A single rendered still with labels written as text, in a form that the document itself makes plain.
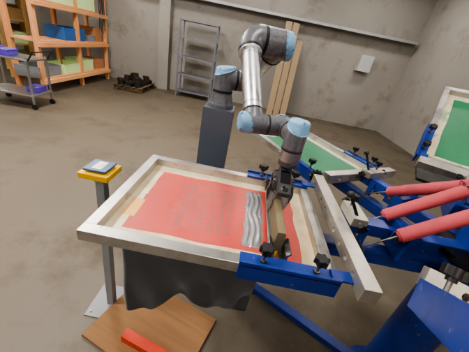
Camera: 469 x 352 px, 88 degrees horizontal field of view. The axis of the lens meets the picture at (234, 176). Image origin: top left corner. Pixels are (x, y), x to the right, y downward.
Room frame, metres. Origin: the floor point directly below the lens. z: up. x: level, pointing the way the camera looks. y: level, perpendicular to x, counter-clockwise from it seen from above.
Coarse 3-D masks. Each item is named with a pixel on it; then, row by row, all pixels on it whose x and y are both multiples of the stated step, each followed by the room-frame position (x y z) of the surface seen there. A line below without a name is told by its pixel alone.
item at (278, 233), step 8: (272, 200) 0.81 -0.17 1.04; (280, 200) 0.79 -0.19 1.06; (272, 208) 0.77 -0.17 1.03; (280, 208) 0.74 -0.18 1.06; (272, 216) 0.73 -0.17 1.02; (280, 216) 0.69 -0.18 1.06; (272, 224) 0.70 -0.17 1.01; (280, 224) 0.64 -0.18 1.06; (272, 232) 0.66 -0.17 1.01; (280, 232) 0.60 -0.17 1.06; (272, 240) 0.63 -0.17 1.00; (280, 240) 0.60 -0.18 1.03; (280, 248) 0.60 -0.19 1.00
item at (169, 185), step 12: (168, 180) 0.94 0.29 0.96; (180, 180) 0.96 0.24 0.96; (192, 180) 0.98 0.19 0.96; (204, 180) 1.00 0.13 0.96; (156, 192) 0.83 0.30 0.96; (168, 192) 0.85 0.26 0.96; (240, 192) 0.96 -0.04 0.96; (264, 192) 1.01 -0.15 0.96; (240, 204) 0.87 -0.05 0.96; (264, 204) 0.91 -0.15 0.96; (288, 204) 0.95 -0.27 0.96; (264, 216) 0.82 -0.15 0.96; (288, 216) 0.85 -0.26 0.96
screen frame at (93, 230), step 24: (144, 168) 0.94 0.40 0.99; (192, 168) 1.06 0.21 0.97; (216, 168) 1.08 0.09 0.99; (120, 192) 0.73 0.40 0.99; (96, 216) 0.58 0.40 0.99; (312, 216) 0.84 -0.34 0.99; (96, 240) 0.51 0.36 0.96; (120, 240) 0.51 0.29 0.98; (144, 240) 0.53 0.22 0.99; (168, 240) 0.54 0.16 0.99; (312, 240) 0.71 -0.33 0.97; (216, 264) 0.51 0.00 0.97
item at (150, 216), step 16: (144, 208) 0.71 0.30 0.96; (160, 208) 0.73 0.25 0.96; (128, 224) 0.61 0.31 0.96; (144, 224) 0.63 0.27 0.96; (160, 224) 0.64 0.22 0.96; (240, 224) 0.73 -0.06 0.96; (288, 224) 0.80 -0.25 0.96; (192, 240) 0.60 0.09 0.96; (208, 240) 0.62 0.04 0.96; (224, 240) 0.63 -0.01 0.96; (240, 240) 0.65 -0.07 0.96
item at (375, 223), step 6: (372, 222) 0.80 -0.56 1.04; (378, 222) 0.81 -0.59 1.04; (384, 222) 0.82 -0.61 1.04; (354, 228) 0.78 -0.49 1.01; (372, 228) 0.78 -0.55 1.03; (378, 228) 0.78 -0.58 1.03; (384, 228) 0.78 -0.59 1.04; (372, 234) 0.78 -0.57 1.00; (378, 234) 0.78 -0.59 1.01; (384, 234) 0.78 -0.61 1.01
